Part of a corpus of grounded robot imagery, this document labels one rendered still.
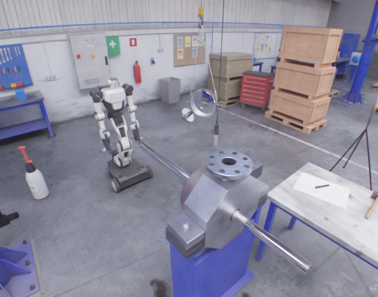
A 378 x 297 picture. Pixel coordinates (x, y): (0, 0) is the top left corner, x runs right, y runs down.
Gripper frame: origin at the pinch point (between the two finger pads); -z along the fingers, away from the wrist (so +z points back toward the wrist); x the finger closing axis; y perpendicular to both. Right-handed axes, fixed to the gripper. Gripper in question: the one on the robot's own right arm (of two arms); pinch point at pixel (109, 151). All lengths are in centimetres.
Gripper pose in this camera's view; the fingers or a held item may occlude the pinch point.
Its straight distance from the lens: 317.7
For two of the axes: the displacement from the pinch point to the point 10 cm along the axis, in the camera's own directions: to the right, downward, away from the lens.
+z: -1.3, -9.3, -3.5
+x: 6.3, 2.0, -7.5
